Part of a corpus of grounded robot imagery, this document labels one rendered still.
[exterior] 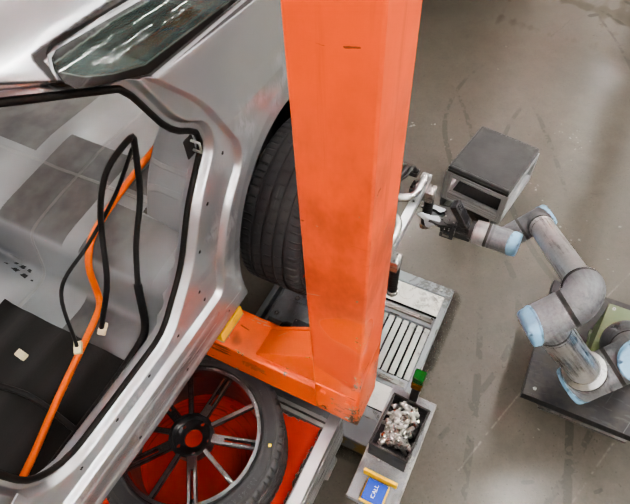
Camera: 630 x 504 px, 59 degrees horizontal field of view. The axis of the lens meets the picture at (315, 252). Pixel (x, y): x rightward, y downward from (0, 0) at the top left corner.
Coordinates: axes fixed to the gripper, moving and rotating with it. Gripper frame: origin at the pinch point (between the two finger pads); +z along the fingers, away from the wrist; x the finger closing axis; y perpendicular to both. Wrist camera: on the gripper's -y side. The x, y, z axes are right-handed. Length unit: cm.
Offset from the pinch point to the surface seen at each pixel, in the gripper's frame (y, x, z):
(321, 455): 44, -87, 1
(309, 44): -112, -76, 4
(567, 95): 83, 212, -37
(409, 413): 26, -66, -22
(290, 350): 5, -71, 19
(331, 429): 44, -77, 2
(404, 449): 27, -78, -25
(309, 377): 13, -74, 11
